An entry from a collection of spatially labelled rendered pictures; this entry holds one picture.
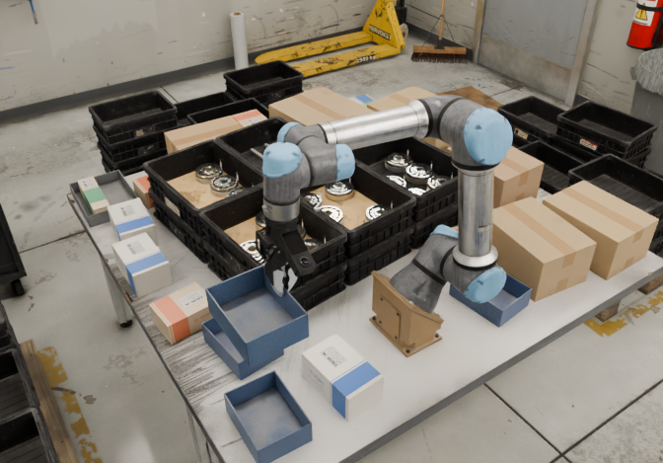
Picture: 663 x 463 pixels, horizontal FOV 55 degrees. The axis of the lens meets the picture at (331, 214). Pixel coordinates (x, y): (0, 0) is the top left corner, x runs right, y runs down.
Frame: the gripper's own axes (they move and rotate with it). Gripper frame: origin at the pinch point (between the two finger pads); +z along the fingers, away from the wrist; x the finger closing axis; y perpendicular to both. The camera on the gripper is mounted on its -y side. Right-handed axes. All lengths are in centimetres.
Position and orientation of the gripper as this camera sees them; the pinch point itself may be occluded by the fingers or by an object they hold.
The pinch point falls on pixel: (284, 292)
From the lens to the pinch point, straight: 143.9
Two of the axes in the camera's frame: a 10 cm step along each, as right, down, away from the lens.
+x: -8.4, 2.5, -4.8
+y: -5.4, -4.8, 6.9
